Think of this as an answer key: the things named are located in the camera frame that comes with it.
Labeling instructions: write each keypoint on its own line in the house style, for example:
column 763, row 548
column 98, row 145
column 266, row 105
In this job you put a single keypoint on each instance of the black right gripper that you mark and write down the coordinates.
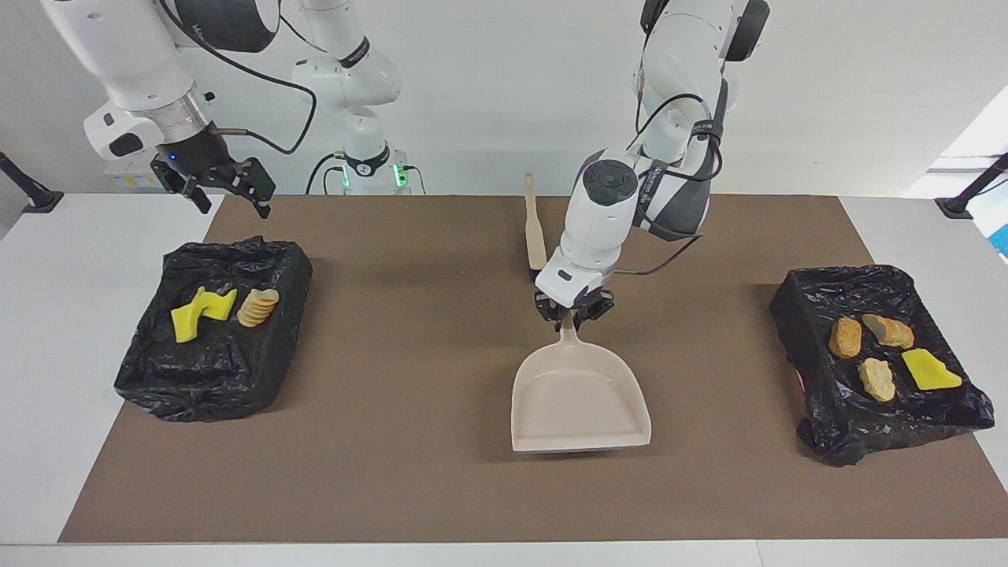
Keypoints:
column 197, row 153

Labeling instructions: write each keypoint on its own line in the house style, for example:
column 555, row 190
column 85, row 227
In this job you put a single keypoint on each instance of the beige plastic dustpan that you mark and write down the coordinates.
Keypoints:
column 579, row 402

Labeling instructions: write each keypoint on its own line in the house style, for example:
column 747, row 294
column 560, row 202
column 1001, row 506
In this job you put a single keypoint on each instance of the green and yellow sponge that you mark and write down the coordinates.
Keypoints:
column 219, row 305

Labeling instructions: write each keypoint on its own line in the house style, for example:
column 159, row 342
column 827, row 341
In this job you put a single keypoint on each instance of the blue object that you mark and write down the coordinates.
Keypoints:
column 1002, row 240

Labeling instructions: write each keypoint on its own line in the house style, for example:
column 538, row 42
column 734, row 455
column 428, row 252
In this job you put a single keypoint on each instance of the black bag lined bin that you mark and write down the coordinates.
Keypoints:
column 858, row 425
column 213, row 362

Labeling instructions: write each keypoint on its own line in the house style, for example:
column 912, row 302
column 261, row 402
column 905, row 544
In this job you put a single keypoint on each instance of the small brown bread roll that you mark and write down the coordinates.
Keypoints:
column 845, row 337

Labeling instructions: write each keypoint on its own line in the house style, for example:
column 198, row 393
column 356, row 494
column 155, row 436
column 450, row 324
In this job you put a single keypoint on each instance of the plain yellow sponge piece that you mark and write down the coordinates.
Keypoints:
column 185, row 323

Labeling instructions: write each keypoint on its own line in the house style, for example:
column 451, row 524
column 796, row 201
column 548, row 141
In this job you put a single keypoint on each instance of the brown table mat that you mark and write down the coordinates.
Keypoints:
column 394, row 488

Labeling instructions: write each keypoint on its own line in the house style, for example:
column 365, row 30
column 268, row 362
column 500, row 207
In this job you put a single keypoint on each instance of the striped croissant piece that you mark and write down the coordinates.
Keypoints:
column 876, row 379
column 888, row 331
column 257, row 307

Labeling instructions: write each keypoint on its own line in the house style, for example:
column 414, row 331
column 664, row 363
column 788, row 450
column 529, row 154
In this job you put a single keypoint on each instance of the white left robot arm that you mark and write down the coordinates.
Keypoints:
column 606, row 205

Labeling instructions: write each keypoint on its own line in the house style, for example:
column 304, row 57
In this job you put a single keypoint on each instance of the white cardboard box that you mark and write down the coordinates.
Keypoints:
column 126, row 179

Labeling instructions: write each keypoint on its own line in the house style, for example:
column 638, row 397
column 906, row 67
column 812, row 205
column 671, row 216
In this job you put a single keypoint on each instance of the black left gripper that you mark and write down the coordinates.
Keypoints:
column 575, row 301

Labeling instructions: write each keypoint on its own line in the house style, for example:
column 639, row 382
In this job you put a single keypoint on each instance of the black camera stand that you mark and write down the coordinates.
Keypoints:
column 31, row 193
column 972, row 190

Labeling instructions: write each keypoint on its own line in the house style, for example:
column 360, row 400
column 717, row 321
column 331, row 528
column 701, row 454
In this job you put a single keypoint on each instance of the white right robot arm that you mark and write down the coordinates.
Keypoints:
column 118, row 47

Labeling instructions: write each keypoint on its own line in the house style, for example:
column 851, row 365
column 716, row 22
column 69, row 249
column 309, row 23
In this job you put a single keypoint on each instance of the yellow sponge chunk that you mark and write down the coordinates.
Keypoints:
column 929, row 370

